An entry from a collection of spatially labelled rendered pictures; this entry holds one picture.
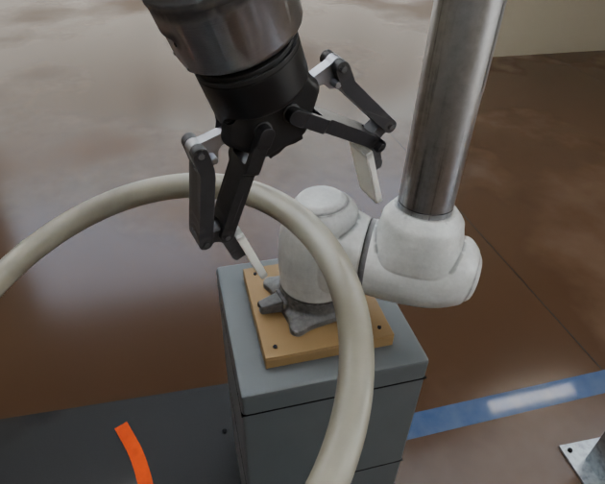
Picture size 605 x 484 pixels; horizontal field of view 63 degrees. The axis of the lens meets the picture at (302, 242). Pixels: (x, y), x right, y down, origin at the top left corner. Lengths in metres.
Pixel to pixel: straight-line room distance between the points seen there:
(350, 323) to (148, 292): 2.04
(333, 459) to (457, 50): 0.59
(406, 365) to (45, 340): 1.66
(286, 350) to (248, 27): 0.80
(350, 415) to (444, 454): 1.54
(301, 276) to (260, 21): 0.73
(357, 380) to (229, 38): 0.26
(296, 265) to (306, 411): 0.31
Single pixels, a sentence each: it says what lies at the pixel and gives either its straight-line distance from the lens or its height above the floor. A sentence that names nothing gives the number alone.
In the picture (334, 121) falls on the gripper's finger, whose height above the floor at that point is 1.45.
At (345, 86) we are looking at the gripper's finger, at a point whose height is 1.48.
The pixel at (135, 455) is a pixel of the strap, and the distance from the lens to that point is 1.90.
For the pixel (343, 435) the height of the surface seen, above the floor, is 1.28.
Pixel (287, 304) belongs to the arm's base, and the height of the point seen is 0.86.
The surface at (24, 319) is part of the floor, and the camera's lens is 2.50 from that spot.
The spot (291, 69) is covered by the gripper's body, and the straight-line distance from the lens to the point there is 0.34.
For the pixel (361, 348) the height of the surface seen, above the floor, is 1.30.
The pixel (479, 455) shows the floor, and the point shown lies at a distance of 1.97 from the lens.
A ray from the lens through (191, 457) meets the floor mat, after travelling 1.86.
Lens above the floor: 1.62
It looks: 38 degrees down
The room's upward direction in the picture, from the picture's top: 2 degrees clockwise
